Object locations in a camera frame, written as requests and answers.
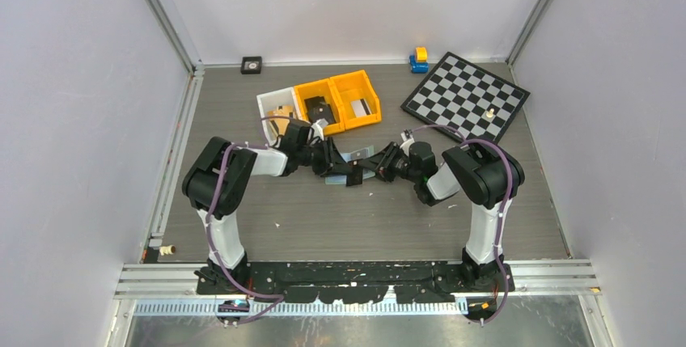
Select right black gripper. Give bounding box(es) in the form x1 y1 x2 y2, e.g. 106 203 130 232
358 141 421 183

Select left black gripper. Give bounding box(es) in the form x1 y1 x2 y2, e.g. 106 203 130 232
297 137 352 178

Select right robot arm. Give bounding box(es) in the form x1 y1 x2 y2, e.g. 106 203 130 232
358 139 525 291

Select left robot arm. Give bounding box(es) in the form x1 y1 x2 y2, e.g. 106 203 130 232
182 118 363 294

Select white card with stripe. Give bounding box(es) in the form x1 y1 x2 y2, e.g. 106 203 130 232
350 99 372 117

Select brown cards in white bin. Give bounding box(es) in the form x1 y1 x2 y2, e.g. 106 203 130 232
267 104 299 137

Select black wallet in bin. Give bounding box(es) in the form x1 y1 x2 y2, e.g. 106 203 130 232
304 96 337 125

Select right orange storage bin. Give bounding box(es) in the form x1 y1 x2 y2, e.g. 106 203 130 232
330 70 382 130

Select orange storage bin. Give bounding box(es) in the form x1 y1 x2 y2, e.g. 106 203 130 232
294 78 345 136
330 70 382 130

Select middle orange storage bin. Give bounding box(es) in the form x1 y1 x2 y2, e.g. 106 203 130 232
294 78 345 136

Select white storage bin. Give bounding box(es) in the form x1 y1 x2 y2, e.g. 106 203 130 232
256 87 305 144

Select black white chessboard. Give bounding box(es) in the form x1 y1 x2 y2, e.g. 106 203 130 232
400 52 530 143

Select small black square box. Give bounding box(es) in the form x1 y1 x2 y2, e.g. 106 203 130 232
240 56 263 74

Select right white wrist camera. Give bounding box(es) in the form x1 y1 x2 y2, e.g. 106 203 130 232
400 129 415 155

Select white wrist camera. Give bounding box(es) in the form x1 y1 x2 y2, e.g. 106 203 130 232
400 129 415 155
310 118 328 142

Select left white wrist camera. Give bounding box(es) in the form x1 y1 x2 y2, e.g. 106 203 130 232
310 118 328 142

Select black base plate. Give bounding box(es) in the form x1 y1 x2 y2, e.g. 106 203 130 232
194 260 515 304

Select cream chess piece on rail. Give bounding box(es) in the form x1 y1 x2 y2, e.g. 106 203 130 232
158 245 176 256

